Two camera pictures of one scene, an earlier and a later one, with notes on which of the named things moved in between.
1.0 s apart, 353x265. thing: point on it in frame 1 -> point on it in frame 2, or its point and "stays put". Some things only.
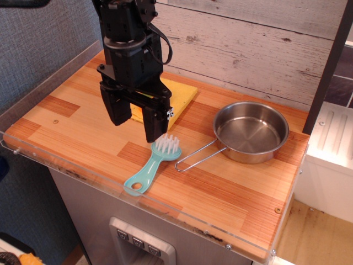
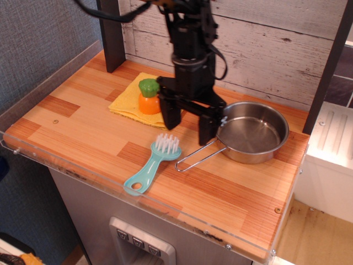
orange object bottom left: [30, 259] stays put
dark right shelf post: [331, 65] stays put
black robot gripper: [135, 68] -> [192, 90]
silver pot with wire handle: [250, 132] stays put
